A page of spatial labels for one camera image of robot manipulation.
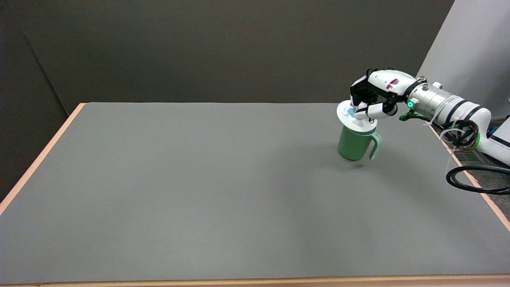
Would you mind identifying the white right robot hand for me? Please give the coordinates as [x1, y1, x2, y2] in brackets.
[350, 68, 421, 121]

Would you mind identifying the white round cup lid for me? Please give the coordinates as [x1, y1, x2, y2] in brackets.
[336, 101, 378, 130]

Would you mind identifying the green cup with handle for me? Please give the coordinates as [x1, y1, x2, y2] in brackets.
[337, 124, 383, 161]

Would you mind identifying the black looping robot cable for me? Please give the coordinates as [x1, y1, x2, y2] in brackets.
[440, 120, 510, 195]

